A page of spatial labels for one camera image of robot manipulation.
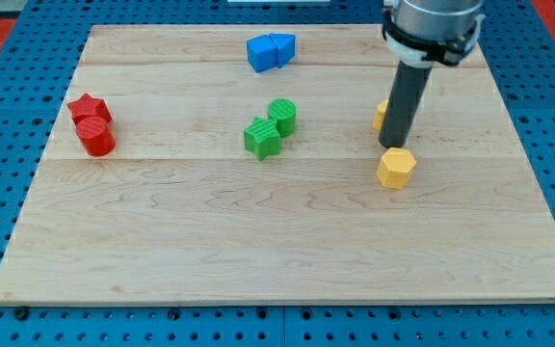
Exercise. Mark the blue cube block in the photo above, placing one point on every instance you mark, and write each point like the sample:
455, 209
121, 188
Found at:
261, 53

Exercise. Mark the red cylinder block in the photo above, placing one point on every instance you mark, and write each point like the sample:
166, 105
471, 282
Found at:
95, 136

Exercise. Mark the green star block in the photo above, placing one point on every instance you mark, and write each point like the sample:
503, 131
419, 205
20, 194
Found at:
262, 138

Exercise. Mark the wooden board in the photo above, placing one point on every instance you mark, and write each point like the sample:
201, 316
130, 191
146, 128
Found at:
179, 214

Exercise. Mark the blue triangle block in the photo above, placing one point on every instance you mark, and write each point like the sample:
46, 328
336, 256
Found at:
286, 47

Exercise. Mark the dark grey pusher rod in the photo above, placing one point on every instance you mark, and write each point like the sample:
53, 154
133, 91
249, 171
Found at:
407, 89

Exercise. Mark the yellow heart block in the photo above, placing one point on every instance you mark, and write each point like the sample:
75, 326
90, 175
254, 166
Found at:
379, 115

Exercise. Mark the green cylinder block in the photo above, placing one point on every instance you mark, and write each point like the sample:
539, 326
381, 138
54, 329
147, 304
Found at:
284, 112

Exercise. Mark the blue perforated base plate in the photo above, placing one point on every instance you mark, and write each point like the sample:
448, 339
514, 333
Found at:
36, 64

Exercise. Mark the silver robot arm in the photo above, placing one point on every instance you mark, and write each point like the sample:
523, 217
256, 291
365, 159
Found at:
424, 32

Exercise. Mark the red star block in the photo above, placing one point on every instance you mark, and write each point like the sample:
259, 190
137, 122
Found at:
87, 106

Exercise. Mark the yellow hexagon block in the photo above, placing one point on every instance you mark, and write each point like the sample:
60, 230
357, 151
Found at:
395, 168

